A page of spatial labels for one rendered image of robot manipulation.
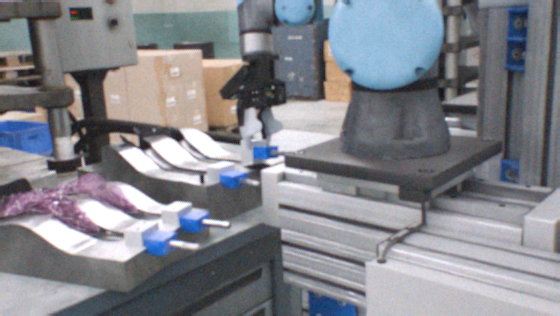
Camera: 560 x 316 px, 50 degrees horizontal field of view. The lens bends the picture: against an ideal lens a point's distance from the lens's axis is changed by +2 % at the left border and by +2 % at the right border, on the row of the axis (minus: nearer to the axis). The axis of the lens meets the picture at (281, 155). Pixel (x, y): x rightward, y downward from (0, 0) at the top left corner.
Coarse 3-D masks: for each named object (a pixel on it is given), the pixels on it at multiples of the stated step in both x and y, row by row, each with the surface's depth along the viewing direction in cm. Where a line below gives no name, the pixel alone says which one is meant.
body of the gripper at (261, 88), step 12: (252, 60) 132; (264, 60) 129; (276, 60) 131; (252, 72) 132; (264, 72) 130; (252, 84) 130; (264, 84) 128; (276, 84) 131; (252, 96) 132; (264, 96) 129; (276, 96) 131
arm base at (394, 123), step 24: (360, 96) 79; (384, 96) 76; (408, 96) 76; (432, 96) 78; (360, 120) 78; (384, 120) 76; (408, 120) 76; (432, 120) 77; (360, 144) 78; (384, 144) 76; (408, 144) 75; (432, 144) 76
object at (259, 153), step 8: (256, 144) 134; (264, 144) 136; (248, 152) 134; (256, 152) 133; (264, 152) 131; (272, 152) 131; (280, 152) 130; (288, 152) 128; (248, 160) 134; (256, 160) 134; (264, 160) 136
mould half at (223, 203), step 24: (120, 144) 144; (168, 144) 149; (216, 144) 156; (96, 168) 153; (120, 168) 141; (144, 168) 137; (192, 168) 138; (240, 168) 134; (144, 192) 136; (168, 192) 130; (192, 192) 125; (216, 192) 124; (240, 192) 129; (216, 216) 124
